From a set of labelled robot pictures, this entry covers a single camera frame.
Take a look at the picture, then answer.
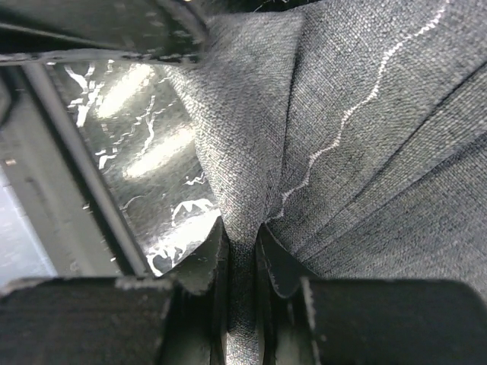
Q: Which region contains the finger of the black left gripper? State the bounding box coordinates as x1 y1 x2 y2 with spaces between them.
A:
0 0 210 68

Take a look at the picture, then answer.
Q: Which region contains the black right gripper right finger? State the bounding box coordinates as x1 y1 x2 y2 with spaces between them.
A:
256 225 486 364

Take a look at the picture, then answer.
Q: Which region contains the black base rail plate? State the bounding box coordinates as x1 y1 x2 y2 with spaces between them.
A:
1 65 150 282

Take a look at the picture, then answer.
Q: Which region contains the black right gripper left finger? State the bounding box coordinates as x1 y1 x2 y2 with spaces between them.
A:
1 219 229 364

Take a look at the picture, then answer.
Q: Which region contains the grey cloth napkin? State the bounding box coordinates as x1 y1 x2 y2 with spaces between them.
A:
166 1 486 364

